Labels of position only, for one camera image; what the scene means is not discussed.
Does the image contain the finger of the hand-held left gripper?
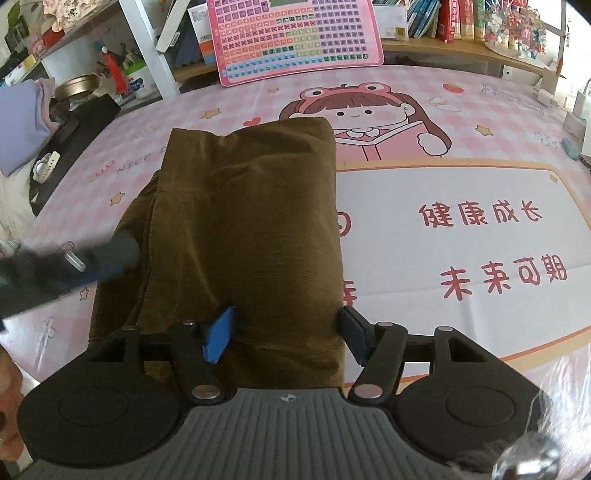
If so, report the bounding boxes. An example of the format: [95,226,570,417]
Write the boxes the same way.
[67,229,142,290]

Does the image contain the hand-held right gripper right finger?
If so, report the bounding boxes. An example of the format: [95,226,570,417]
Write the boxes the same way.
[338,306,482,403]

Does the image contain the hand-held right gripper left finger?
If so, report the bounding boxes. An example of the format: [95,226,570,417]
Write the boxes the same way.
[92,305,239,403]

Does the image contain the brown velvet pants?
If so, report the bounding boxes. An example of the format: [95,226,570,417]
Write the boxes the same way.
[88,117,347,394]

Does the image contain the person's left hand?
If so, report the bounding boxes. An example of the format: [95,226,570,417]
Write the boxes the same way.
[0,348,26,462]

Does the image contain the white cloth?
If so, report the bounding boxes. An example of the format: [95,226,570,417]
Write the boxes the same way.
[0,171,34,243]

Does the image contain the white wristwatch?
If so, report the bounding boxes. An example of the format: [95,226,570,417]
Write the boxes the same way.
[32,151,61,184]

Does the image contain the black case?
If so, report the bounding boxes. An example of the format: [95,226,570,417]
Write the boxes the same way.
[28,95,122,217]

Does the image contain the lavender cloth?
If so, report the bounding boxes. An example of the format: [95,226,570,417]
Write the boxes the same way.
[0,78,57,177]

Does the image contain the white pen jar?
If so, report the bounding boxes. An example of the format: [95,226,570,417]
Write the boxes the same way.
[121,62,160,105]

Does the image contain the golden metal bowl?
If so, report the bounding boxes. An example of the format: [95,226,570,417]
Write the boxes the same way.
[54,75,100,103]

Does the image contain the red tassel pen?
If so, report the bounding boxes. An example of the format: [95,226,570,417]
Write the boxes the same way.
[104,46,126,94]

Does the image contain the bunch of pens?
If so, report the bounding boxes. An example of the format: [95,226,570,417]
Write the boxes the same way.
[95,41,145,71]

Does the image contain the pink checked table mat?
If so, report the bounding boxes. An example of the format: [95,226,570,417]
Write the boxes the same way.
[0,65,591,416]

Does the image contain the white bookshelf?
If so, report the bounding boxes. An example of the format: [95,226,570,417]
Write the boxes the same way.
[0,0,591,116]

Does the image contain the row of dark blue books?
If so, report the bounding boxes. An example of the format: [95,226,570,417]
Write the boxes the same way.
[173,25,206,71]

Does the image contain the blurred shiny clear object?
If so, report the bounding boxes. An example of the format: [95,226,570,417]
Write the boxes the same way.
[489,342,591,480]

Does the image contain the orange white box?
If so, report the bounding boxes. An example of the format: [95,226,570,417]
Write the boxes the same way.
[187,4,216,66]

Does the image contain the large white book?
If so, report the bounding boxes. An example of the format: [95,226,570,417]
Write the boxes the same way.
[156,0,190,53]

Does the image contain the floral plush cushion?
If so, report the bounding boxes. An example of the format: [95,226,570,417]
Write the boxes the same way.
[44,0,114,31]

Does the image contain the pink toy keyboard tablet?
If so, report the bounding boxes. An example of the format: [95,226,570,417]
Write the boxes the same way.
[206,0,385,88]

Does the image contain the white charger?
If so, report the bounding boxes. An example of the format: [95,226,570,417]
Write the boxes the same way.
[561,78,591,144]

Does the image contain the white square box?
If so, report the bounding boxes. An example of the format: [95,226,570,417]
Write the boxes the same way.
[372,0,410,40]

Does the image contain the cardboard piece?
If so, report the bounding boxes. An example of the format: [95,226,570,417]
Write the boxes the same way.
[538,60,567,110]

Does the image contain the row of light blue books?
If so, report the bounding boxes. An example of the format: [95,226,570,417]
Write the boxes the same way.
[406,0,442,39]

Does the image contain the row of red books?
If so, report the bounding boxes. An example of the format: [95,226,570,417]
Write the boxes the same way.
[436,0,486,44]

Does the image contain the candy bouquet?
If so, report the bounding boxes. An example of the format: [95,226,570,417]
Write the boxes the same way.
[482,4,548,59]

